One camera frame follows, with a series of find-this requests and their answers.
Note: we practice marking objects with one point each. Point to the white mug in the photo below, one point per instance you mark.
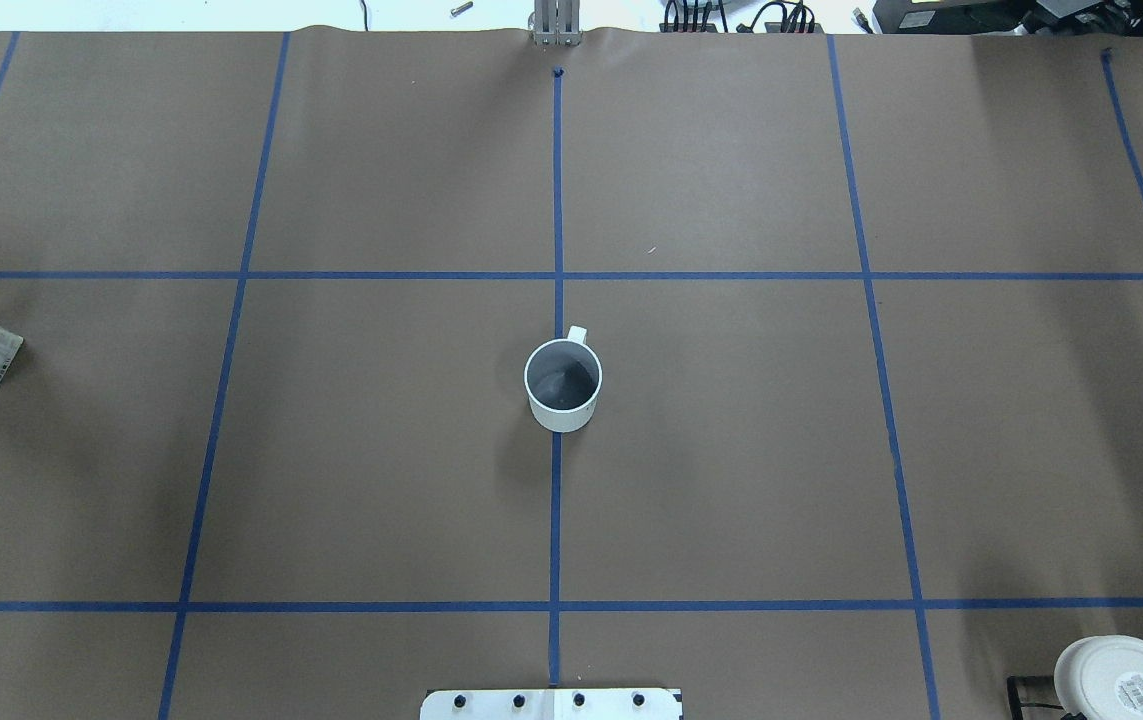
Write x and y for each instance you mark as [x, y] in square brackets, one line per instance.
[562, 380]

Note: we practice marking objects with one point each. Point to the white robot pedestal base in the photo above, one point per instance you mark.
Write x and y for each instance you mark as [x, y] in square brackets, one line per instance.
[554, 703]

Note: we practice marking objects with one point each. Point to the black wire cup rack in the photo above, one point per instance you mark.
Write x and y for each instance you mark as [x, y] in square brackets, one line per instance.
[1034, 697]

